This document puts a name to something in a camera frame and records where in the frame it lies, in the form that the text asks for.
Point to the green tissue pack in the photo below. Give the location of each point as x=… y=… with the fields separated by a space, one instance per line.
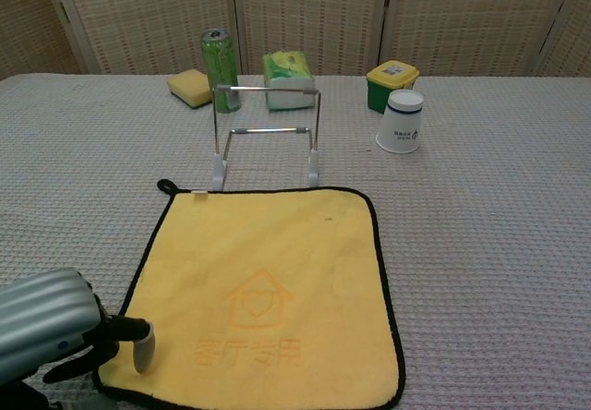
x=286 y=73

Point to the white paper cup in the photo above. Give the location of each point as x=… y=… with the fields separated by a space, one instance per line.
x=399 y=124

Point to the green bin with yellow lid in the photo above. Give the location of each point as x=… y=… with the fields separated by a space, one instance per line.
x=388 y=75

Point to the yellow towel with black trim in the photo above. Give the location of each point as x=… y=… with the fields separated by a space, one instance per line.
x=258 y=267

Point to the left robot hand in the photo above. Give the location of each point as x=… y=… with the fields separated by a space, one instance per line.
x=41 y=313

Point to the yellow sponge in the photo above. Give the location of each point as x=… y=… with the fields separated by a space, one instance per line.
x=187 y=84

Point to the green drink can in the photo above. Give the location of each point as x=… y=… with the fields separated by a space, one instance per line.
x=219 y=63

